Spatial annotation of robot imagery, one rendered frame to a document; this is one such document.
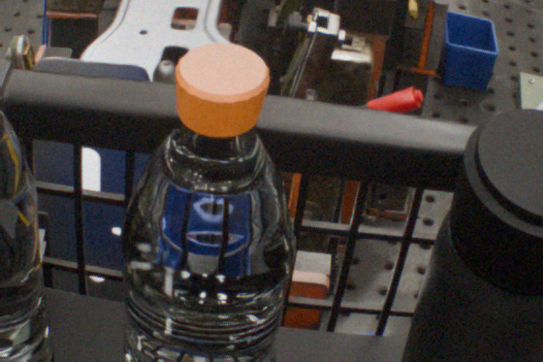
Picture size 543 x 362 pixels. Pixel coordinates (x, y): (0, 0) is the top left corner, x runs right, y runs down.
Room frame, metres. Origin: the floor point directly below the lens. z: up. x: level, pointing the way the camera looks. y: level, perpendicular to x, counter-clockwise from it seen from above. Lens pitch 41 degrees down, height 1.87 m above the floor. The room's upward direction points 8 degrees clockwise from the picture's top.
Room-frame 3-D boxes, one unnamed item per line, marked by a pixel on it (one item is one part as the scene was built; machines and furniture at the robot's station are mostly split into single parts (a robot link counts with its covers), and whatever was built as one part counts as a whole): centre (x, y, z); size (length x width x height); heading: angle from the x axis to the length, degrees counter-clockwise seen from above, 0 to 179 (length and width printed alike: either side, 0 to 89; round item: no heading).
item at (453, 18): (1.64, -0.30, 0.74); 0.11 x 0.10 x 0.09; 1
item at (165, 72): (1.08, 0.13, 1.02); 0.03 x 0.03 x 0.07
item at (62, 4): (1.36, 0.31, 0.87); 0.12 x 0.09 x 0.35; 91
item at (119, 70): (0.69, 0.14, 1.17); 0.12 x 0.01 x 0.34; 91
